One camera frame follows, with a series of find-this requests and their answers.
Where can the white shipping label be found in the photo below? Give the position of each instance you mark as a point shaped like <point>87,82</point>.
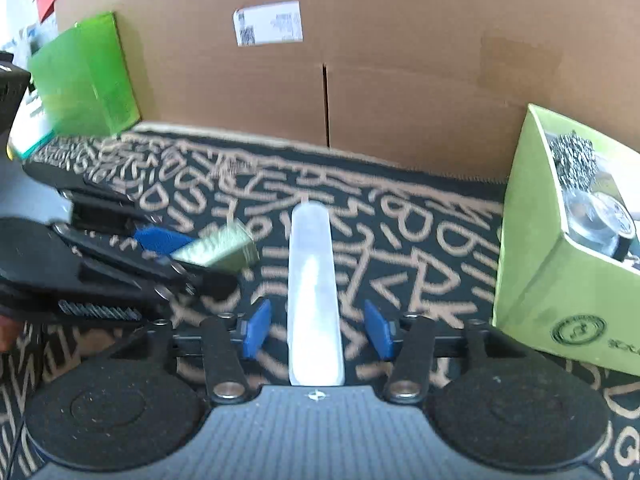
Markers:
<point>267,22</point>

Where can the black letter-patterned mat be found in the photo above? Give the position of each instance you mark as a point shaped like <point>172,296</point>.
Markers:
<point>425,260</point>

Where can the tall green box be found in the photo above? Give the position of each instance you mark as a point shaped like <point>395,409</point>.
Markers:
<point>85,80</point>

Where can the olive green tin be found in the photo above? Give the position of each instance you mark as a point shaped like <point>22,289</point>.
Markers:
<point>220,252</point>

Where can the large cardboard box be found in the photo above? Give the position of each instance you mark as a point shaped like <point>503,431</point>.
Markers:
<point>425,35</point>

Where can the white green carton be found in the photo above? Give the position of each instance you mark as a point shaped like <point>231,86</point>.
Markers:
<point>27,130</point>

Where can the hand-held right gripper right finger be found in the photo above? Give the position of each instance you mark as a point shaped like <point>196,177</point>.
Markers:
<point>377,330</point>

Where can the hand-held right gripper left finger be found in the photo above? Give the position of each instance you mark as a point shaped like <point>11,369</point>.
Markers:
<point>257,327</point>

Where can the light green box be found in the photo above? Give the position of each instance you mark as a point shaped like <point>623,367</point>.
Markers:
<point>535,270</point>

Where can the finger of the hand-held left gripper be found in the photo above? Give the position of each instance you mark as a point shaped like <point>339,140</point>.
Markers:
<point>150,267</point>
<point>155,240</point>

